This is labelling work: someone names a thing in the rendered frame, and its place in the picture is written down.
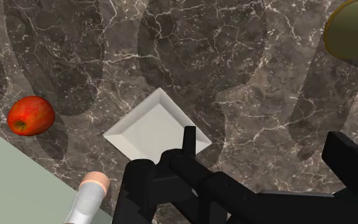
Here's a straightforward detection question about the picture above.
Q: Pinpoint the olive green round container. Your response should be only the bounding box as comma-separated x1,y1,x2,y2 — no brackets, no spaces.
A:
323,0,358,75

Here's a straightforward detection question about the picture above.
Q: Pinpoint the red apple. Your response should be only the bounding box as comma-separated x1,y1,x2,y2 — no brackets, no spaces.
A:
7,95,56,137

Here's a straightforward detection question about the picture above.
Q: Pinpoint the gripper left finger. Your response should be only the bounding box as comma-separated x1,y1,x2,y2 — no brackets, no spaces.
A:
111,125,258,224

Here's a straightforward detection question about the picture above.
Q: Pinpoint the white cylinder with peach tip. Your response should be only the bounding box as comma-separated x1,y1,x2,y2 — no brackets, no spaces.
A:
64,171,111,224

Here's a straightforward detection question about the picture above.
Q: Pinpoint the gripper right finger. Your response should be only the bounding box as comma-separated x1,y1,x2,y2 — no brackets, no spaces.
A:
321,130,358,224

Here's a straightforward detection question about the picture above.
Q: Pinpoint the white square plate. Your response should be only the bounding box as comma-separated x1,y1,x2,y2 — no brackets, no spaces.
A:
102,87,212,165

